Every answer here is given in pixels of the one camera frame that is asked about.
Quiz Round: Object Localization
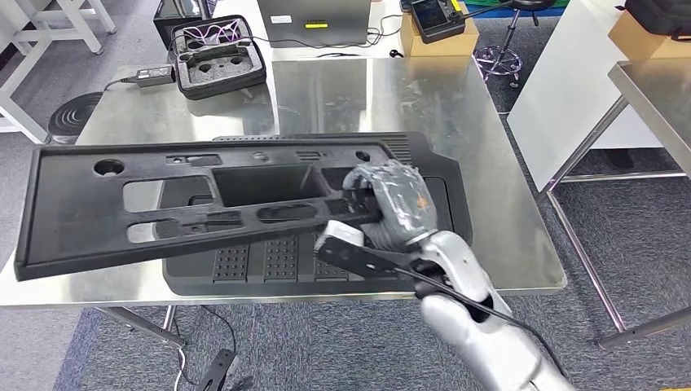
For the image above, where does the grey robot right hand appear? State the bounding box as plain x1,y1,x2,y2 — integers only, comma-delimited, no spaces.
342,160,439,249

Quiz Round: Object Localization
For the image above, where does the black plastic panel part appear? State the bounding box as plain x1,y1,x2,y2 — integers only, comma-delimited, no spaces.
13,141,416,283

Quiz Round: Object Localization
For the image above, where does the steel workbench table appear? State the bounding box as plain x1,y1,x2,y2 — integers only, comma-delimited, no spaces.
0,56,568,349

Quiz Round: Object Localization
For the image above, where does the large black plastic tray panel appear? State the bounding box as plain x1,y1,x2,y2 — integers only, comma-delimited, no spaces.
153,132,475,298

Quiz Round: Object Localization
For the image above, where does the brown cardboard box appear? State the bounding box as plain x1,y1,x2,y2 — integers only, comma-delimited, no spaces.
400,5,481,58
608,11,691,60

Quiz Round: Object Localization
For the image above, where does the black stool chrome base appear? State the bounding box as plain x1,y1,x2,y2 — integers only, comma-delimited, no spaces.
473,0,557,89

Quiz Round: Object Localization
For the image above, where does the black screen remote controller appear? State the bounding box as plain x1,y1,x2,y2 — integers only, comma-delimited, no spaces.
410,0,468,44

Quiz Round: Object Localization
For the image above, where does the grey equipment box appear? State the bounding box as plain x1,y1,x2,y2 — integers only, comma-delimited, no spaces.
257,0,373,49

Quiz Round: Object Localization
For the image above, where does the white board panel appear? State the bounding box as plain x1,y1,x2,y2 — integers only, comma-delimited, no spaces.
506,0,665,192

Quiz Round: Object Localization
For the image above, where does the black foam-lined case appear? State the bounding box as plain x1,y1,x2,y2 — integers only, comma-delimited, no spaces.
169,15,268,101

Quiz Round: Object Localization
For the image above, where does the steel side table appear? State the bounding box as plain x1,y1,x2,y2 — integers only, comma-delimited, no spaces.
539,59,691,351

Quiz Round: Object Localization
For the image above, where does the black power adapter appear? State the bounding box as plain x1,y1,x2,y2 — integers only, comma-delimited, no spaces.
102,64,177,93

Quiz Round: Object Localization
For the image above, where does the dark equipment case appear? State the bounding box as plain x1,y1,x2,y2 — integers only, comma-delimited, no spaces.
152,0,214,51

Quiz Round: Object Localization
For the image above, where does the black bag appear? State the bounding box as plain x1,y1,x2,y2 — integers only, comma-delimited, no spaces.
623,0,691,42

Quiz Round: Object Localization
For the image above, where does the black ribbed round floor base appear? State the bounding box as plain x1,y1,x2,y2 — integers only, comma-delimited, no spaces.
47,91,103,146

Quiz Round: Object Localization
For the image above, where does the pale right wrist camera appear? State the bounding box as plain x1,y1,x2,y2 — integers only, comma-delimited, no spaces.
318,221,365,252

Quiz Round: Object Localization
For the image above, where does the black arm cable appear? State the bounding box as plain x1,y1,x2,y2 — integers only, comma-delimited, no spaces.
372,258,570,381

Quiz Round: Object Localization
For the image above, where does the black table cable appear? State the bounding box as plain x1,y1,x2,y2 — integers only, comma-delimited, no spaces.
250,13,406,59

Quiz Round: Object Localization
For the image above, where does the black floor cable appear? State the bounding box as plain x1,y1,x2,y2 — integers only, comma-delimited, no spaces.
200,305,239,354

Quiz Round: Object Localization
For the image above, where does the black left camera bracket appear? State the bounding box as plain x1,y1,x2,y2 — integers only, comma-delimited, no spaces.
196,349,241,391

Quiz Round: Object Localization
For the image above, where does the white floor cable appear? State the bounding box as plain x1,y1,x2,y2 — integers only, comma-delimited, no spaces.
172,345,190,391

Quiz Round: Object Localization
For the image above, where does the white metal table frame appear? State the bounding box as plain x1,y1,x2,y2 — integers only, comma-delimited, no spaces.
0,0,117,144

